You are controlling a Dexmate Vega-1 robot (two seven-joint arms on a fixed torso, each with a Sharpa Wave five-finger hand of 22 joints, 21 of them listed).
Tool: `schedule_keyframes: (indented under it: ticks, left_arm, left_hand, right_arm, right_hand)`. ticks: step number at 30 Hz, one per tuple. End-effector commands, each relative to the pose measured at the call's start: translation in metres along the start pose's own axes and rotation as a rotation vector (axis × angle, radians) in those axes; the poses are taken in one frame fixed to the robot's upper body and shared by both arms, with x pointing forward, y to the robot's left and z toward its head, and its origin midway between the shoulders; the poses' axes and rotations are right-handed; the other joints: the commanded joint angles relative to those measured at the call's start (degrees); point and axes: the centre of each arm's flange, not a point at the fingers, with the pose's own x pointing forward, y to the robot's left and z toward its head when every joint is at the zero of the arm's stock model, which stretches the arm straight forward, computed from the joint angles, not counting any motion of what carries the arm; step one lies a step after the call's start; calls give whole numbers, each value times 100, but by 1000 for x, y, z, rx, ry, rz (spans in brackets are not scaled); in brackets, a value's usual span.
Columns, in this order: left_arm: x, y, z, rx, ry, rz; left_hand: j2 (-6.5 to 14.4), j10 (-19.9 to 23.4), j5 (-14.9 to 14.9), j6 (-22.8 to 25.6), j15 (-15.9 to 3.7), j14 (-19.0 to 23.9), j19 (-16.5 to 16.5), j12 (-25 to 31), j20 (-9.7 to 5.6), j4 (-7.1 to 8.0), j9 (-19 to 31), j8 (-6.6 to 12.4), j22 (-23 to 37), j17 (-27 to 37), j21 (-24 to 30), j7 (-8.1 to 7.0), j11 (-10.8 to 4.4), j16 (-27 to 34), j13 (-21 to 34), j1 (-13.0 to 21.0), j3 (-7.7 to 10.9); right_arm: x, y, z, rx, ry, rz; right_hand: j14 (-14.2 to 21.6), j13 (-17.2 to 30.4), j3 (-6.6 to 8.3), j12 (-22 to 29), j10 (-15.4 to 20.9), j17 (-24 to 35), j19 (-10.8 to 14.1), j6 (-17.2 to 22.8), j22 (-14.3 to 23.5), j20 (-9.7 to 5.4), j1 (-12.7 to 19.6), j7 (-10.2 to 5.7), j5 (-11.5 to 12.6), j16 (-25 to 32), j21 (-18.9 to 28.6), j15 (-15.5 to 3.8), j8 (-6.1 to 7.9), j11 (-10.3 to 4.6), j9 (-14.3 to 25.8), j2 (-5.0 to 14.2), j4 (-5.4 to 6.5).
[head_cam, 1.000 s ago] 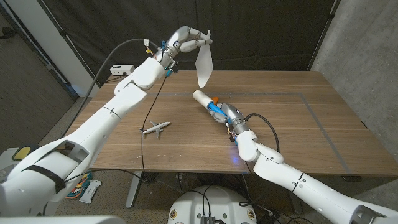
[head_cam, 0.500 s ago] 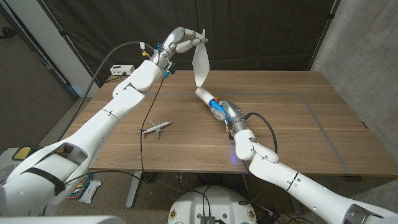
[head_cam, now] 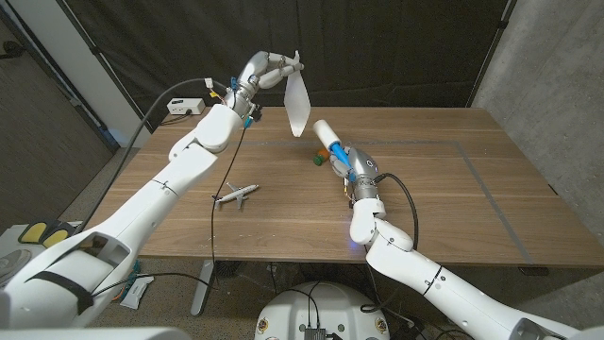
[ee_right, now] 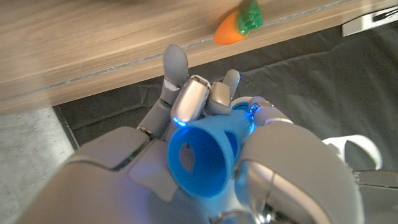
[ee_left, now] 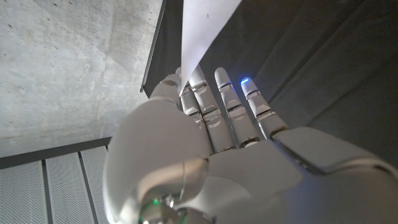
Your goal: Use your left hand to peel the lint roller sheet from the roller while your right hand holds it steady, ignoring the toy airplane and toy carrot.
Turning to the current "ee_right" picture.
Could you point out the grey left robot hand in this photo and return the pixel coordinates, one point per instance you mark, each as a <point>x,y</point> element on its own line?
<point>382,199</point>

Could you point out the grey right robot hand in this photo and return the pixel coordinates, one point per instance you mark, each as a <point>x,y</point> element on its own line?
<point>109,186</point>

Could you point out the white lint roller sheet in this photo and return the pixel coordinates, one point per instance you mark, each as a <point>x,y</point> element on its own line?
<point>332,143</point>

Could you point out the orange toy carrot green top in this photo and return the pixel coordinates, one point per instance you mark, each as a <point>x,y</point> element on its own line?
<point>230,31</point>

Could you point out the white power box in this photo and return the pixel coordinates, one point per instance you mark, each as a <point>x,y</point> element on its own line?
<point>363,23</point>

